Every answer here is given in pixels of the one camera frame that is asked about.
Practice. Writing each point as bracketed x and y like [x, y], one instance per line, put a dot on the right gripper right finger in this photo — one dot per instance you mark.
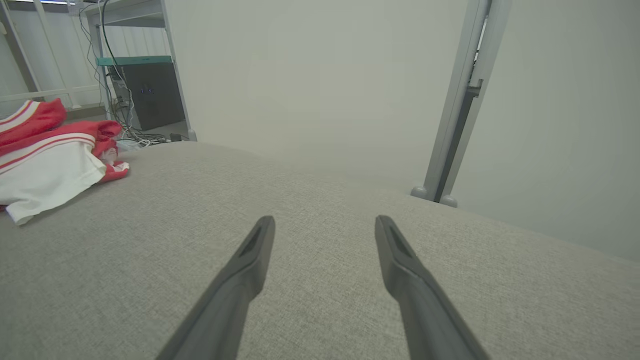
[425, 310]

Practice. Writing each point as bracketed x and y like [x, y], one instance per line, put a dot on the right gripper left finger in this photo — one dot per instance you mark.
[225, 310]

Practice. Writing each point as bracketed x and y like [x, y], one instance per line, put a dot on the red basketball jersey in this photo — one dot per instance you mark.
[45, 180]

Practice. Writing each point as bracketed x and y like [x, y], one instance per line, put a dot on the red white basketball shorts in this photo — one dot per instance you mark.
[35, 120]

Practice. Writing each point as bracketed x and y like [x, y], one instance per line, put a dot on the black computer case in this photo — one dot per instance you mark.
[155, 100]

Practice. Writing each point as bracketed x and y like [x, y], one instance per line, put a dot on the teal shelf board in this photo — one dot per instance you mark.
[135, 60]

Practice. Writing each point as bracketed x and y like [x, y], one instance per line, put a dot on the white railing fence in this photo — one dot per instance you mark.
[50, 92]

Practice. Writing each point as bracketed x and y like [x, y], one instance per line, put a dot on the grey partition post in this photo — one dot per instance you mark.
[440, 150]
[492, 40]

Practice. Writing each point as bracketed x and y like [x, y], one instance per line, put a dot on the white metal shelf frame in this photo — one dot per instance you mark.
[176, 75]

